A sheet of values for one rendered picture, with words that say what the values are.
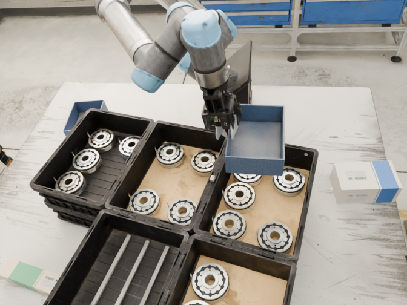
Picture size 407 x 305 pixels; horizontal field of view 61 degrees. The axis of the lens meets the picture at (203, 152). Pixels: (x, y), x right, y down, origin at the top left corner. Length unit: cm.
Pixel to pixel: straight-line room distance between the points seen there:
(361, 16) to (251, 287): 240
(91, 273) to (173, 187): 38
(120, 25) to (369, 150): 106
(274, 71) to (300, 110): 142
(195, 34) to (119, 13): 37
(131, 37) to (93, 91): 106
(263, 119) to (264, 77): 194
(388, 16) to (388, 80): 48
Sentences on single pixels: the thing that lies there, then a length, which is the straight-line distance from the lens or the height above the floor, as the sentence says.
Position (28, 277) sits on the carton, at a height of 76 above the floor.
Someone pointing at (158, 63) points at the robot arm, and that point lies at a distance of 82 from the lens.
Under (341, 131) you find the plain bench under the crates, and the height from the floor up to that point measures 70.
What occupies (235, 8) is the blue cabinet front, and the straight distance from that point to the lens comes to 295.
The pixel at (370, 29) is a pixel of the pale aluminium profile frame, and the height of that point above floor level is 28.
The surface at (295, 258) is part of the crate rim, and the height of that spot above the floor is 93.
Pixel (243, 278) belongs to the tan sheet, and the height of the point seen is 83.
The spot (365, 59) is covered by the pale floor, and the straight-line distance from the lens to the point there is 326.
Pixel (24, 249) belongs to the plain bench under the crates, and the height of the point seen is 70.
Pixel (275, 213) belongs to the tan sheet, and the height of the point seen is 83.
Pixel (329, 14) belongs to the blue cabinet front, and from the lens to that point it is 299.
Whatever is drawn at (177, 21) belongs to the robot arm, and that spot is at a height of 144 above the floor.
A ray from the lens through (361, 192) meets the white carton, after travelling 131.
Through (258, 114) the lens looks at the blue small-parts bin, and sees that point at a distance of 103.
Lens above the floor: 182
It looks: 49 degrees down
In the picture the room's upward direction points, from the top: 9 degrees counter-clockwise
